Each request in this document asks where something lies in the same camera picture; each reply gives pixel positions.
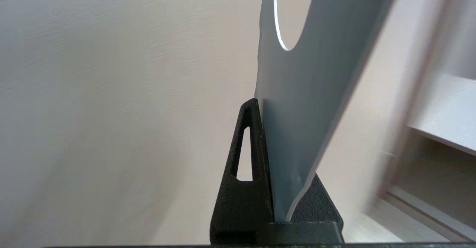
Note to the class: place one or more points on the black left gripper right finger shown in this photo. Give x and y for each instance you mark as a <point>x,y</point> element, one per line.
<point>318,207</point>

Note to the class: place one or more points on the blue and white door hanger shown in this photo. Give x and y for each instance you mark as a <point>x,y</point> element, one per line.
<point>316,92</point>

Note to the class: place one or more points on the white shelf board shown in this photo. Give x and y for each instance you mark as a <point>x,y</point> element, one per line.
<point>446,114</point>

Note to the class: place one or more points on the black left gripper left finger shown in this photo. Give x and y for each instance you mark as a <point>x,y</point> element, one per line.
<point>241,207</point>

